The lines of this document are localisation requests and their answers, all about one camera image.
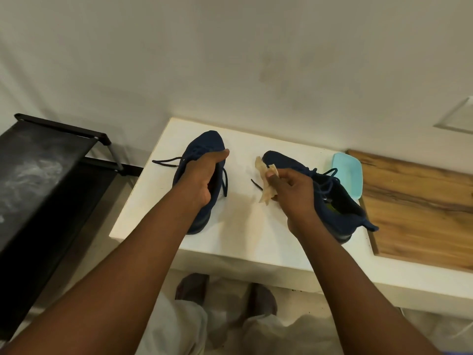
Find person's left foot grey sock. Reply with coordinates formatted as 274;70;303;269
174;272;210;306

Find white shorts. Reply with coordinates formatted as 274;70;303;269
135;291;344;355

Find white wall switch plate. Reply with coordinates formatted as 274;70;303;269
433;96;473;136

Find person's right foot grey sock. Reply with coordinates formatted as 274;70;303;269
247;283;278;317

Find beige cleaning cloth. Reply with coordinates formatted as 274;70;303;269
255;155;280;207

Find person's right forearm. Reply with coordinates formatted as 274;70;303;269
292;217;440;355

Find person's left hand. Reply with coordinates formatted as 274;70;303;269
173;148;231;210

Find person's left forearm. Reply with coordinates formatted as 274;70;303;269
0;182;206;355

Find brown wooden board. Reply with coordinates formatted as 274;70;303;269
347;149;473;274

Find black shoe rack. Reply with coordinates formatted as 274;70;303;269
0;113;145;341

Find person's foot grey sock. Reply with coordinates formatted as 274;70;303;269
174;272;210;306
247;283;278;317

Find person's right hand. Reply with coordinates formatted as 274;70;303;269
266;168;322;239

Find light blue plastic container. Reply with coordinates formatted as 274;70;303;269
331;152;364;206

